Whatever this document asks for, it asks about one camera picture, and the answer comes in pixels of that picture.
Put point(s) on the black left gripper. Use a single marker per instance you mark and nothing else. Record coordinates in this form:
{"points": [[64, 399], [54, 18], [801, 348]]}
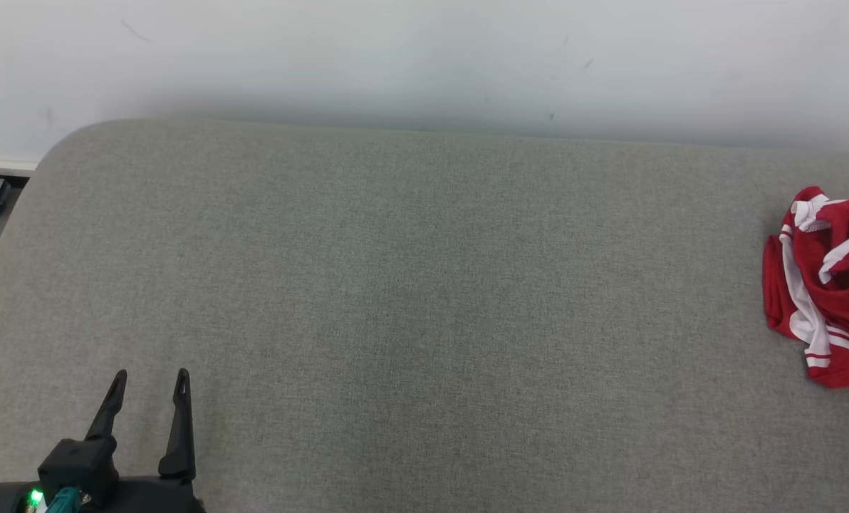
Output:
{"points": [[154, 499]]}

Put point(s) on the red Bulls 23 jersey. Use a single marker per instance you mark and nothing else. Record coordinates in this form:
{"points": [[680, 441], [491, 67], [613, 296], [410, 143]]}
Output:
{"points": [[780, 299]]}

